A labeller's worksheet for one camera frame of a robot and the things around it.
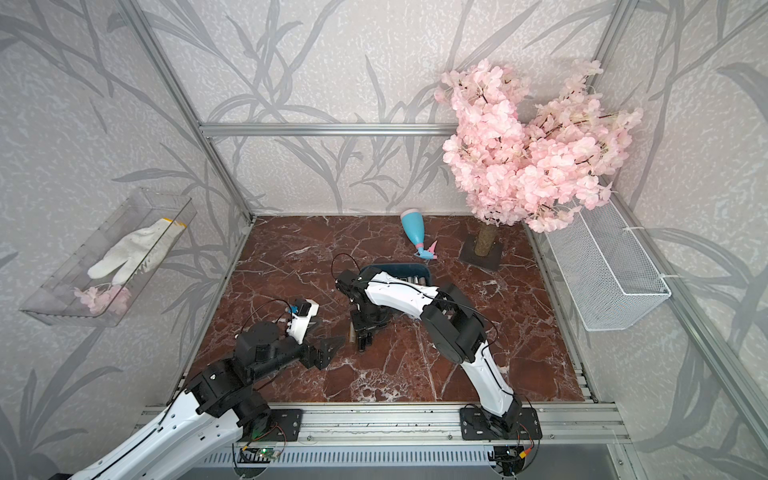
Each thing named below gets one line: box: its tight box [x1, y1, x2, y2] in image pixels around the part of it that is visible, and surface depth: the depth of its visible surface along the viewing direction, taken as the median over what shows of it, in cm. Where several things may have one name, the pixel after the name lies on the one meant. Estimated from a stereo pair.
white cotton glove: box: [88, 218, 187, 285], surface depth 68 cm
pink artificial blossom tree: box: [434, 59, 643, 233], surface depth 66 cm
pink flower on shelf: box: [74, 283, 132, 315], surface depth 60 cm
